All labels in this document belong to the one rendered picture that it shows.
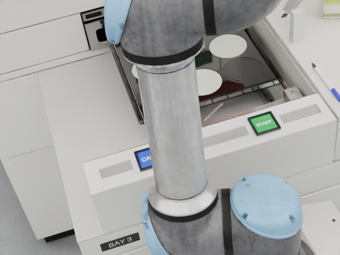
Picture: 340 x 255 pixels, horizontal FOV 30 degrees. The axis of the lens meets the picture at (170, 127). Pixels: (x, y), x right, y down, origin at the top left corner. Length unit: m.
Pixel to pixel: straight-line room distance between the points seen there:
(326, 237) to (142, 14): 0.73
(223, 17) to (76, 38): 1.04
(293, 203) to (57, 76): 0.97
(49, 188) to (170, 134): 1.31
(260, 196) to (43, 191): 1.27
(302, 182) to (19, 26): 0.85
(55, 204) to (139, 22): 1.51
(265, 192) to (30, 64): 0.98
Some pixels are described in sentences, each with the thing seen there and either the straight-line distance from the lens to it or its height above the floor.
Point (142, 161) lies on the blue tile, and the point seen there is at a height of 0.96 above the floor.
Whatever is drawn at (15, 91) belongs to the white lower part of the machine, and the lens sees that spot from 1.91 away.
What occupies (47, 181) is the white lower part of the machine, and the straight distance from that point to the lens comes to 2.18.
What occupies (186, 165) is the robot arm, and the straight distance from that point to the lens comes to 0.98.
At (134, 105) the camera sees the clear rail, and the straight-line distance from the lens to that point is 1.56.
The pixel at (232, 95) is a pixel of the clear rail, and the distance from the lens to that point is 1.55.
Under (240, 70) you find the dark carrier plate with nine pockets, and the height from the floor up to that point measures 0.90.
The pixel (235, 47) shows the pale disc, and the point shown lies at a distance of 1.69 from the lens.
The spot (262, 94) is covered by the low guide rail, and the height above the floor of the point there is 0.85.
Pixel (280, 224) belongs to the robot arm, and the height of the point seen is 1.12.
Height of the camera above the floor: 1.95
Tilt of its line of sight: 45 degrees down
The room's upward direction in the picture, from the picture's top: 9 degrees counter-clockwise
